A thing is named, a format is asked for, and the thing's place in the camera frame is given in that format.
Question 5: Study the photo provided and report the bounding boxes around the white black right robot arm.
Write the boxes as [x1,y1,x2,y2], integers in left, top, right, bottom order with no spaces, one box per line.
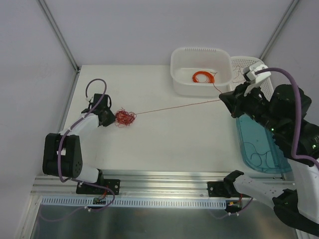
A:
[219,83,319,236]

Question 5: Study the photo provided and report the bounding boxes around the white perforated basket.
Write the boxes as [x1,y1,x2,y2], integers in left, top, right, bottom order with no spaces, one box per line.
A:
[228,55,274,100]

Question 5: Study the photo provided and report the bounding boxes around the aluminium extrusion rail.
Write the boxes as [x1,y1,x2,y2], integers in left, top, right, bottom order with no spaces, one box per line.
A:
[30,170,299,200]

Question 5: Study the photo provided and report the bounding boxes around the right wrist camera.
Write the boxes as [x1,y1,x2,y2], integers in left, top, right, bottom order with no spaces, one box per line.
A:
[243,61,271,96]

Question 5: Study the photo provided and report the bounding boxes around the coiled orange cable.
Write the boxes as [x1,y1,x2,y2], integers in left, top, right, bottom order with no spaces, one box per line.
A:
[191,70,215,84]

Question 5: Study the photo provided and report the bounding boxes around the left aluminium frame post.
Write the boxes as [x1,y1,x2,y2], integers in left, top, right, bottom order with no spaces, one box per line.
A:
[36,0,80,72]

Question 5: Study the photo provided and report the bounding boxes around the white plastic tub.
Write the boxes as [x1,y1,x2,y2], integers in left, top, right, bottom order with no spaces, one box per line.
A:
[170,47,233,97]

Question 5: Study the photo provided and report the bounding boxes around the teal translucent tray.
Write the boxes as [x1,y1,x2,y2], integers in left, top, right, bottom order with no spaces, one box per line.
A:
[236,115,292,174]

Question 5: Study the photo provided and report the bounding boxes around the white slotted cable duct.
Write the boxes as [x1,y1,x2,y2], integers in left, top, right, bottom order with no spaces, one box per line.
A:
[41,196,226,210]

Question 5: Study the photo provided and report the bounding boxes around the orange cable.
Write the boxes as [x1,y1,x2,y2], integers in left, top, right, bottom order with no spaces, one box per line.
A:
[191,70,215,84]
[134,71,222,116]

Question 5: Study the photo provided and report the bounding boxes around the red cables in basket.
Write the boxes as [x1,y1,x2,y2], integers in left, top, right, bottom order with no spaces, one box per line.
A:
[232,63,246,82]

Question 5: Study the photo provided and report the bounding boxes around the purple cables in tray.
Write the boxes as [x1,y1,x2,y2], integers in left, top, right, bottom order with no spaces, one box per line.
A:
[243,141,275,170]

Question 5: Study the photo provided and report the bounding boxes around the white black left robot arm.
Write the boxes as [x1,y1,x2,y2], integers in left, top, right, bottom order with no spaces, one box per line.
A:
[42,94,115,194]

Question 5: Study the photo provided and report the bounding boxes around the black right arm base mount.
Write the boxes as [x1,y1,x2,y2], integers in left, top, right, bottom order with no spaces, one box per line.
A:
[206,170,244,198]

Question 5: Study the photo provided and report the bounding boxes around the right aluminium frame post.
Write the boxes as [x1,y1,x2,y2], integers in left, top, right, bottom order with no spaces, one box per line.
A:
[259,0,301,61]

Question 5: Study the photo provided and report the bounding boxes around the aluminium frame post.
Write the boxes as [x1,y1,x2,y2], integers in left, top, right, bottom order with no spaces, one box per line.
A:
[259,0,301,61]
[36,0,80,72]

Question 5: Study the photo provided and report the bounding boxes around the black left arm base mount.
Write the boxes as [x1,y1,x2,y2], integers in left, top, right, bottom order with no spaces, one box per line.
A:
[76,169,121,195]

